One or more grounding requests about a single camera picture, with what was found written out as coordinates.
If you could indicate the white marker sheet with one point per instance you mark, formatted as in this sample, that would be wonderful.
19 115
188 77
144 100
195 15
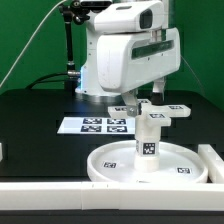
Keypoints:
96 125

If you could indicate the white left fence bar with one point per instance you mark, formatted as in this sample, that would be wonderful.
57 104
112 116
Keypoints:
1 152

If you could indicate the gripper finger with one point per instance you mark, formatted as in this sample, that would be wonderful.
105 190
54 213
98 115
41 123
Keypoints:
157 95
131 102

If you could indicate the black camera on mount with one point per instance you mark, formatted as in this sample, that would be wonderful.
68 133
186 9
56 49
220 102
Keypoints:
92 4

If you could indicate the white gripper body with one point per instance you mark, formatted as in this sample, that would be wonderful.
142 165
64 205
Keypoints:
128 61

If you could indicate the white cross-shaped table base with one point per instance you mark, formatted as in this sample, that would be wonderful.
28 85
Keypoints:
153 112

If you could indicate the white right fence bar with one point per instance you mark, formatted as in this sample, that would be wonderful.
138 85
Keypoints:
214 163

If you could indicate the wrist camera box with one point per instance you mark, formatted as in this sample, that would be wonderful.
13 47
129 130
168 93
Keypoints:
130 17

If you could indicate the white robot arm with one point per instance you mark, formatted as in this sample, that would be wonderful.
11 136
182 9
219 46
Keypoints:
90 87

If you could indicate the white front fence bar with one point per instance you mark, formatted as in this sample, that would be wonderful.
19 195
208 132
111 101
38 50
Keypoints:
96 195

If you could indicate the white round table top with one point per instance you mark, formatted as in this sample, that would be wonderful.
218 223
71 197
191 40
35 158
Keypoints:
162 163

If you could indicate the white fence bar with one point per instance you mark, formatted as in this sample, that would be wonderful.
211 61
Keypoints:
214 163
1 152
96 195

